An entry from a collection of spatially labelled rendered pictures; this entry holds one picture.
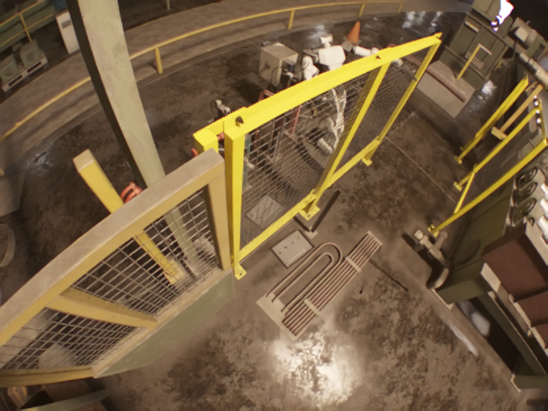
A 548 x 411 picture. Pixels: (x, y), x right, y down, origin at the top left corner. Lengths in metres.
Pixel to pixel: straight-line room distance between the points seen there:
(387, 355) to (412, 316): 0.51
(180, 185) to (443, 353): 3.11
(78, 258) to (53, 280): 0.08
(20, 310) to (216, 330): 1.97
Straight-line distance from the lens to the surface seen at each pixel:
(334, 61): 2.54
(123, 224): 0.56
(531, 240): 2.51
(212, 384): 2.47
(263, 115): 0.91
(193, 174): 0.57
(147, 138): 0.65
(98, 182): 0.74
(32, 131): 4.86
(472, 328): 3.65
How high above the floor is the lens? 2.41
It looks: 61 degrees down
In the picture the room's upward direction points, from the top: 16 degrees clockwise
